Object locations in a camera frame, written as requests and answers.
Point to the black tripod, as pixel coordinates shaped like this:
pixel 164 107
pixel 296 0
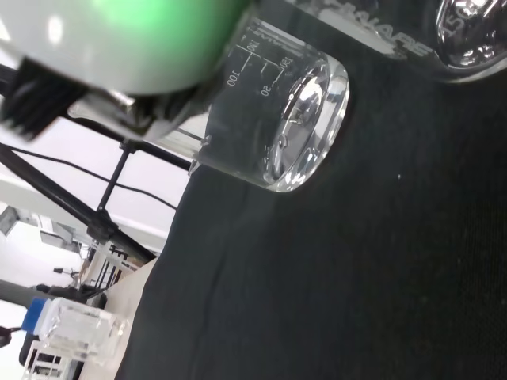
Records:
pixel 101 225

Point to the white rack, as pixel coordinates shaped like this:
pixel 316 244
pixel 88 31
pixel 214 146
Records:
pixel 39 362

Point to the clear bottle with blue cap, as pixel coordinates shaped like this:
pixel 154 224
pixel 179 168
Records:
pixel 79 328

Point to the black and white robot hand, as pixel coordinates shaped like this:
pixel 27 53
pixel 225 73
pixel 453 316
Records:
pixel 119 39

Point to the black bench cloth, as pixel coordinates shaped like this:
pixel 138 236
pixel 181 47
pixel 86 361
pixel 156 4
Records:
pixel 317 277

